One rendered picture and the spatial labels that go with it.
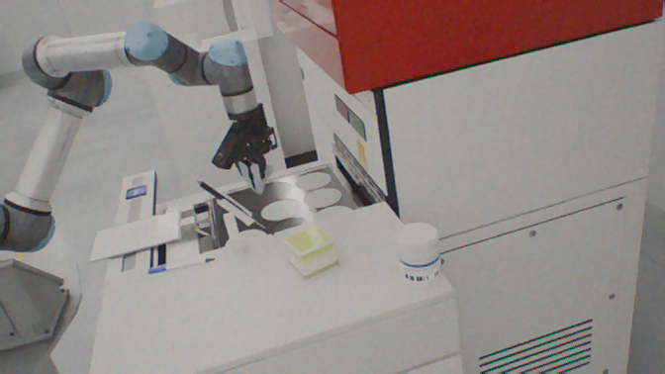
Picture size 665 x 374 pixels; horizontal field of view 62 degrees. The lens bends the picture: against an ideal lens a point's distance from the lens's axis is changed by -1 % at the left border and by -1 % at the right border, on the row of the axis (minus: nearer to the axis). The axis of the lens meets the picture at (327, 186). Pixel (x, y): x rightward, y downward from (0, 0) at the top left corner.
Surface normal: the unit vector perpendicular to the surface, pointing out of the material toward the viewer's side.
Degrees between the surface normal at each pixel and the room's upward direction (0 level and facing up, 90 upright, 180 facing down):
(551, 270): 90
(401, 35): 90
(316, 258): 90
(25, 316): 90
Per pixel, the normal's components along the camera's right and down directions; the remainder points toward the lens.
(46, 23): 0.25, 0.41
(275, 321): -0.17, -0.87
